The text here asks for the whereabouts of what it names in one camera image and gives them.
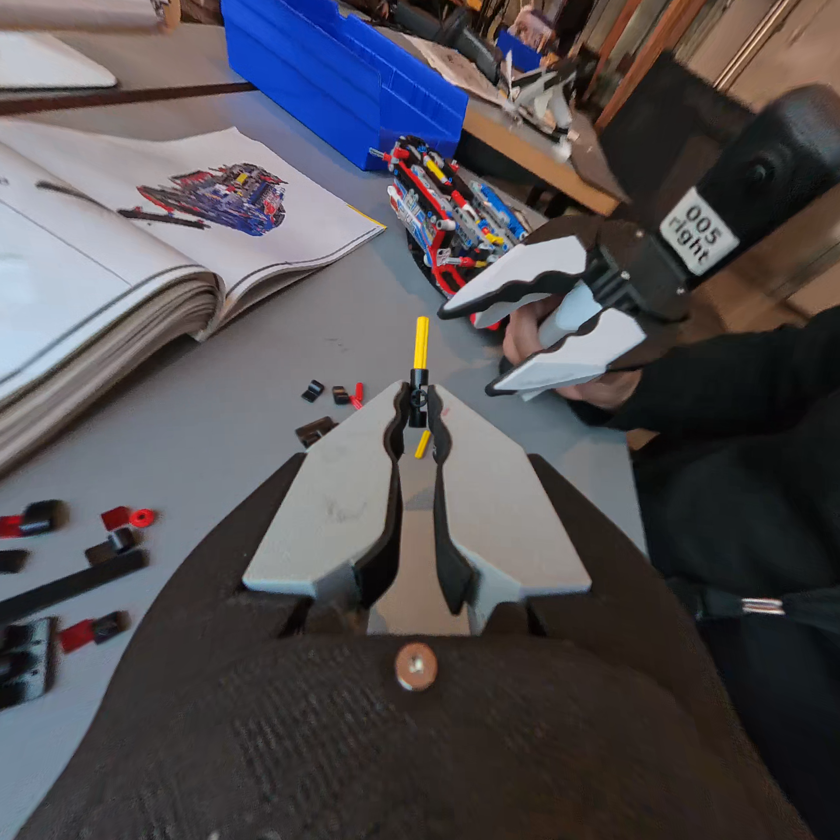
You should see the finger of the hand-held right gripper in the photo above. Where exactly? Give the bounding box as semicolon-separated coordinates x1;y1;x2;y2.
484;307;648;403
437;234;589;330

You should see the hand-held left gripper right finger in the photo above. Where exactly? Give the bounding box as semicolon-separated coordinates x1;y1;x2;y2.
427;384;593;619

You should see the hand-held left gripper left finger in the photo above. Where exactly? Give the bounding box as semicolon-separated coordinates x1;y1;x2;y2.
243;381;410;609

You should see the black toy clip plate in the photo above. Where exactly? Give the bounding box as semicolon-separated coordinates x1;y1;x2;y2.
295;416;339;450

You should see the partly built toy car model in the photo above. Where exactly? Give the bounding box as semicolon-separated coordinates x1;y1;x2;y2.
369;136;532;329

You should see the yellow toy axle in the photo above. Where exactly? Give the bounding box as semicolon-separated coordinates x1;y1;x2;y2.
413;317;433;460

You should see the black toy axle connector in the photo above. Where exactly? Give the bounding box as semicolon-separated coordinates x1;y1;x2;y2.
408;369;431;431

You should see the pile of small toy bricks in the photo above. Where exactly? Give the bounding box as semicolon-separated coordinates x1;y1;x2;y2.
0;499;158;713

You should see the instruction booklet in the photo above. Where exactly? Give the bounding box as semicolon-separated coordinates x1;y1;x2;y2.
0;118;388;473

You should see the person's right forearm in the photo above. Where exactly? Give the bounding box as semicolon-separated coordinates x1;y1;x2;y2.
564;305;840;460

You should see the person's right hand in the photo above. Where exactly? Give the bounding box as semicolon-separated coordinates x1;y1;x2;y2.
502;294;643;412

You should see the person's lap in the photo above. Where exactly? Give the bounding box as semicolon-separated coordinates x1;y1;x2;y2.
633;420;840;840

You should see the blue plastic bin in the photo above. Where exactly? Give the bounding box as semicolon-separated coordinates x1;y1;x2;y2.
221;0;470;173

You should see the wooden document stand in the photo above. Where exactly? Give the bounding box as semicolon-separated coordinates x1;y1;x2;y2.
0;0;181;91

